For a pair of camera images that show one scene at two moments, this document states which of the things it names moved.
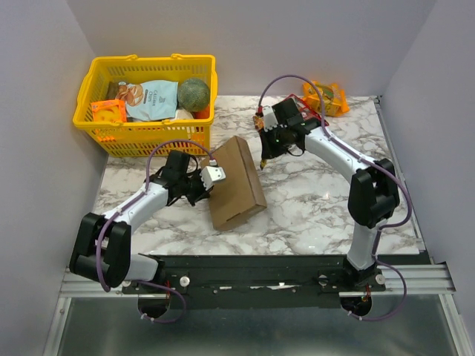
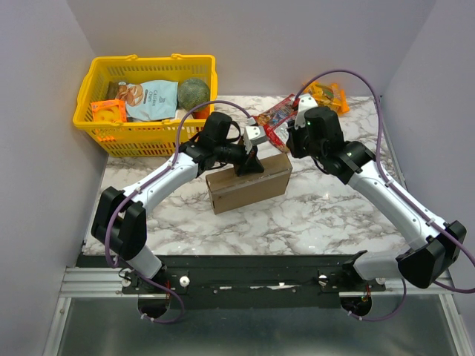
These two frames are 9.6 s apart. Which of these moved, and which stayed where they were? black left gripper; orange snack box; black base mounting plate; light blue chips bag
Moved: black left gripper
Stayed: black base mounting plate; light blue chips bag; orange snack box
